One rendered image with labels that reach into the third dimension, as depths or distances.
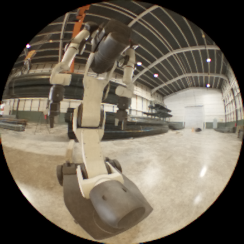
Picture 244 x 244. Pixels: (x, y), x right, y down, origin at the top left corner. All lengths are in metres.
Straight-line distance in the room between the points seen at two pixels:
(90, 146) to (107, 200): 0.28
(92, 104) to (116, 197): 0.43
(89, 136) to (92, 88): 0.26
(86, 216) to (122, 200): 0.24
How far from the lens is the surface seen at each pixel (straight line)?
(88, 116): 0.42
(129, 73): 0.58
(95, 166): 0.40
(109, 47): 0.38
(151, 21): 9.80
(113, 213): 0.25
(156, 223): 0.62
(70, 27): 10.58
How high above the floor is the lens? 0.57
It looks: 1 degrees up
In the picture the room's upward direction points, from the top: 3 degrees clockwise
